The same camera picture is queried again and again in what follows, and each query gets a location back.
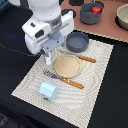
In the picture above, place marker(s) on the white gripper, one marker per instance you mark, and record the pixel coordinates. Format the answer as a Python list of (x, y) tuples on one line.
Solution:
[(45, 31)]

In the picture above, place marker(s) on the red toy tomato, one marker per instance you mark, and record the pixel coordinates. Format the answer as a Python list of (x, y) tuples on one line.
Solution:
[(96, 9)]

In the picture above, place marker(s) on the white toy bottle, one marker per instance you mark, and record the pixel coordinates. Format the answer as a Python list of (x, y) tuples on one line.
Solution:
[(48, 62)]

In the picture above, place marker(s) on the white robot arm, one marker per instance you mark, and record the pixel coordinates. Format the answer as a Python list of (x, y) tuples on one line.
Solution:
[(38, 6)]

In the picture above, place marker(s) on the beige wooden plate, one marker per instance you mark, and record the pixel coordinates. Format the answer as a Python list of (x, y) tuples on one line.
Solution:
[(67, 66)]

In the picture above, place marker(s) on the grey toy pan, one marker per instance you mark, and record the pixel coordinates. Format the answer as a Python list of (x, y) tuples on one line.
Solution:
[(77, 42)]

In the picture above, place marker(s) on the light blue milk carton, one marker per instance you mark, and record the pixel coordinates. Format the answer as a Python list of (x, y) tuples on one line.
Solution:
[(48, 91)]

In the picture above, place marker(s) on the beige woven placemat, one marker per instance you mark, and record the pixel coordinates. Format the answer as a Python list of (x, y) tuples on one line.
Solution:
[(71, 104)]

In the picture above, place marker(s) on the grey pot on stove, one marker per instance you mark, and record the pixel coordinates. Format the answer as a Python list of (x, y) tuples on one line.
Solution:
[(87, 16)]

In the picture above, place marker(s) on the black rear burner disc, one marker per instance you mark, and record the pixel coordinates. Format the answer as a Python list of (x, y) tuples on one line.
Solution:
[(76, 2)]

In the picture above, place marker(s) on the pink toy stove board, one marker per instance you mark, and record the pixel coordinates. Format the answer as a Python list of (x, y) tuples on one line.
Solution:
[(107, 26)]

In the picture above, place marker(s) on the beige bowl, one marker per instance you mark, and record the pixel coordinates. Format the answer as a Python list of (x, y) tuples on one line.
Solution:
[(122, 14)]

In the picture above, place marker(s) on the wooden handled toy fork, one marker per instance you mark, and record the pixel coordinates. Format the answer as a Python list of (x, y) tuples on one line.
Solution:
[(70, 82)]

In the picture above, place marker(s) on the wooden handled toy knife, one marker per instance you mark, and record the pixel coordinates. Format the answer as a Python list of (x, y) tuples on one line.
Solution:
[(79, 56)]

